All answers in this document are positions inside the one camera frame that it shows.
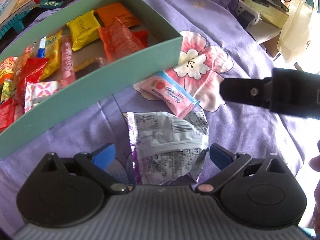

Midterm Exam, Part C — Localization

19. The orange cake packet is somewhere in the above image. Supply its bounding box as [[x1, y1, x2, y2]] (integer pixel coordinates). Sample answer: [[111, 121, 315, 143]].
[[14, 46, 31, 77]]

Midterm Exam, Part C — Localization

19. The purple floral cloth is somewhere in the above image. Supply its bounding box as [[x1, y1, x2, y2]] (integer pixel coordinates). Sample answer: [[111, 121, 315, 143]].
[[0, 0, 320, 233]]

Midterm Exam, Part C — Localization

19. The small yellow-green candy packet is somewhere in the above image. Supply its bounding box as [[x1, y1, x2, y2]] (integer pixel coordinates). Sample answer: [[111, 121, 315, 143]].
[[1, 79, 13, 103]]

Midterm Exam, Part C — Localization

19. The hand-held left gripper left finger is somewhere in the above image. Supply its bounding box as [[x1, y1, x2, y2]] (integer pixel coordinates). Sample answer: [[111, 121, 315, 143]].
[[36, 142, 127, 195]]

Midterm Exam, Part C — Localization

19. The pink patterned white packet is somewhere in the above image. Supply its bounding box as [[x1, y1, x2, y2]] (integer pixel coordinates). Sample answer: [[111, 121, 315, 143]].
[[24, 81, 60, 113]]

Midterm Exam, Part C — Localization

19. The mint green cardboard box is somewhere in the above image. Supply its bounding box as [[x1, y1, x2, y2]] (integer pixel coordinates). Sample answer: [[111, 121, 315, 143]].
[[0, 0, 183, 160]]

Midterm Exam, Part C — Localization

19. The white power strip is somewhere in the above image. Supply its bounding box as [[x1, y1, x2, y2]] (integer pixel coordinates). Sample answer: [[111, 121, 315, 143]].
[[234, 0, 263, 28]]

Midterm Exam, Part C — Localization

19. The red yellow noodle snack packet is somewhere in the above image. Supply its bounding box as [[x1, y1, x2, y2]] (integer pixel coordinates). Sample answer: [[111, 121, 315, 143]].
[[0, 57, 17, 83]]

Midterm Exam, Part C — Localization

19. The white side table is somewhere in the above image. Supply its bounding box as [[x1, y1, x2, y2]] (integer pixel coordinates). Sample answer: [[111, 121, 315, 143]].
[[246, 22, 283, 57]]

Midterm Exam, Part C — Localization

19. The person's right hand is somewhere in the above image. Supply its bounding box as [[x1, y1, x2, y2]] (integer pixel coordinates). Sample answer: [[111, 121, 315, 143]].
[[309, 152, 320, 230]]

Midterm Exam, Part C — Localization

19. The dark brown snack packet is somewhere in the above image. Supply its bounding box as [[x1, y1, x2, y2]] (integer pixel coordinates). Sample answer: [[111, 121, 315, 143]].
[[74, 57, 108, 73]]

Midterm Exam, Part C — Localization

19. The yellow square snack packet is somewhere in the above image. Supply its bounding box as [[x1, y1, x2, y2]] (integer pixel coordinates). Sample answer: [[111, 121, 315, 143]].
[[66, 11, 101, 51]]

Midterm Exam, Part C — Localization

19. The pink candy packet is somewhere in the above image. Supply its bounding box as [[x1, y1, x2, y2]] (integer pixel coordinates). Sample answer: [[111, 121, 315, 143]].
[[139, 71, 201, 118]]

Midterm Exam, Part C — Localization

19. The blue snack packet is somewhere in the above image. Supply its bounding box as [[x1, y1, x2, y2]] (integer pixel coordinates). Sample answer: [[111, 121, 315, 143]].
[[37, 37, 47, 58]]

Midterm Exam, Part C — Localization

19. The orange square snack packet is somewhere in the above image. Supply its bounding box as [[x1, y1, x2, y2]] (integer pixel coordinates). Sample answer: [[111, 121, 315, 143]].
[[96, 2, 128, 27]]

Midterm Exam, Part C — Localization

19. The silver foil snack packet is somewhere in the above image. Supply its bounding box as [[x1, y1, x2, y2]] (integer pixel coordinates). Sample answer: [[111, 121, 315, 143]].
[[127, 111, 209, 186]]

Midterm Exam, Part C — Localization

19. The cream cardboard box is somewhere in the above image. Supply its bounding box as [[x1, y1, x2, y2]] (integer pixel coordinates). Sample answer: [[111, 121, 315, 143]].
[[244, 0, 291, 28]]

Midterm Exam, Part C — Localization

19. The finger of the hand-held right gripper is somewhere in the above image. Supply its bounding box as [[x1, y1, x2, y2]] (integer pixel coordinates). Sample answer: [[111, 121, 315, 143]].
[[220, 76, 273, 111]]

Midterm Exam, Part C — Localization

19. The yellow-green long packet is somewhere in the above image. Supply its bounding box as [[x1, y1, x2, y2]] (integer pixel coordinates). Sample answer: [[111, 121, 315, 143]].
[[41, 29, 63, 79]]

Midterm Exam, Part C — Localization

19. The cream tote bag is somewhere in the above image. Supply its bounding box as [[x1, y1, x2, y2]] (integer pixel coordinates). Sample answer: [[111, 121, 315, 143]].
[[277, 0, 320, 63]]

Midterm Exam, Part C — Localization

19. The orange-red patterned packet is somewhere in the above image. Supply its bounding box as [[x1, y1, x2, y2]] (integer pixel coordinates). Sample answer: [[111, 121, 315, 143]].
[[115, 14, 140, 28]]

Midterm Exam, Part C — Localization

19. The teal plastic toy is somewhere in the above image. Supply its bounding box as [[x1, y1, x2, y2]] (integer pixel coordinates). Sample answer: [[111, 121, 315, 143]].
[[0, 0, 63, 38]]

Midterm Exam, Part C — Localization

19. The translucent red snack packet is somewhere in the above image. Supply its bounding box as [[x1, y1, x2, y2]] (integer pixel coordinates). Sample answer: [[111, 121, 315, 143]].
[[98, 18, 146, 63]]

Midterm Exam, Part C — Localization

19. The small red candy packet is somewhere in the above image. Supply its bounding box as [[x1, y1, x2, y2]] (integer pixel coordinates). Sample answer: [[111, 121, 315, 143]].
[[132, 30, 149, 48]]

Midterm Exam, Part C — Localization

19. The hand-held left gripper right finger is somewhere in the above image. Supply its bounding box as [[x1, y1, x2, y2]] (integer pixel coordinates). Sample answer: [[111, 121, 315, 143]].
[[197, 144, 288, 196]]

